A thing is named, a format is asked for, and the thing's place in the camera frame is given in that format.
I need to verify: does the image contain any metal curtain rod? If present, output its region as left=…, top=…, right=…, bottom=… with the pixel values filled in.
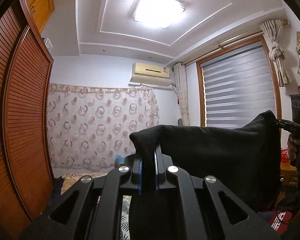
left=181, top=30, right=263, bottom=67

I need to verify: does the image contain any beige window curtain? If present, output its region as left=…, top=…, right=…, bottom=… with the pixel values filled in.
left=260, top=19, right=292, bottom=87
left=174, top=62, right=190, bottom=127

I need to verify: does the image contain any red plastic basket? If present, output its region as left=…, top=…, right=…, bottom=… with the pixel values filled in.
left=280, top=149, right=294, bottom=164

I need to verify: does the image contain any navy blue garment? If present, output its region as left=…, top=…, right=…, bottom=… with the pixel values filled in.
left=50, top=176, right=64, bottom=205

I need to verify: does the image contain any floral blanket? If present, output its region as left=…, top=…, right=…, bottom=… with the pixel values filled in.
left=60, top=173, right=110, bottom=195

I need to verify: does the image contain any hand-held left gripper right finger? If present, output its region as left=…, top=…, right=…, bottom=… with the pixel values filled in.
left=152, top=146, right=282, bottom=240

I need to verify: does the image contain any wooden louvred wardrobe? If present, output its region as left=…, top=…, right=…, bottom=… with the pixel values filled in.
left=0, top=5, right=54, bottom=240

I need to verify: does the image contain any cream wall air conditioner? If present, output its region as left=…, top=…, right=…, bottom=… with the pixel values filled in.
left=129, top=62, right=173, bottom=87

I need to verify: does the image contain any square ceiling lamp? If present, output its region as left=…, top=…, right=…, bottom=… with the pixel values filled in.
left=132, top=0, right=190, bottom=29

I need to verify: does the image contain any blue tissue box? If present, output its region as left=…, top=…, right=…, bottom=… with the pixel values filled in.
left=114, top=155, right=127, bottom=168

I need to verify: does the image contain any white plastic box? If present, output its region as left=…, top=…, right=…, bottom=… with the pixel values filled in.
left=43, top=38, right=53, bottom=54

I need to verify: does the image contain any person's right hand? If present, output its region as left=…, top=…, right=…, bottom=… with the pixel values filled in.
left=287, top=133, right=300, bottom=165

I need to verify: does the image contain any palm leaf print blanket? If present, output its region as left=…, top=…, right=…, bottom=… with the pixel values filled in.
left=121, top=195, right=132, bottom=240

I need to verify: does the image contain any circle patterned sheer curtain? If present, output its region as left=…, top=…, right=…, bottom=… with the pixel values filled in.
left=47, top=83, right=160, bottom=170

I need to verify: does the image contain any wooden overhead cabinet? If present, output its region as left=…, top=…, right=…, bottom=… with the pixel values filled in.
left=19, top=0, right=55, bottom=34

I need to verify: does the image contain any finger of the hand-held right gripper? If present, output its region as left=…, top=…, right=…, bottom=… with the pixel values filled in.
left=275, top=119, right=294, bottom=127
left=279, top=125, right=299, bottom=133

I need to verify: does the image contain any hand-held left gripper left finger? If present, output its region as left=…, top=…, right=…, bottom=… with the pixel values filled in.
left=20, top=152, right=145, bottom=240

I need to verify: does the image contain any wooden window frame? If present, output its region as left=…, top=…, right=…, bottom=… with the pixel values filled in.
left=195, top=34, right=283, bottom=130

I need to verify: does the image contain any wooden sideboard cabinet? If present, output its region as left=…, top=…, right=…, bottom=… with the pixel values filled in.
left=280, top=167, right=300, bottom=187

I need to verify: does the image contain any black printed t-shirt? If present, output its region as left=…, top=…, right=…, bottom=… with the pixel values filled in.
left=129, top=110, right=282, bottom=240

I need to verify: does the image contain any grey zebra window blind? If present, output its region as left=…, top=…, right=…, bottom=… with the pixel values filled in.
left=200, top=40, right=278, bottom=130

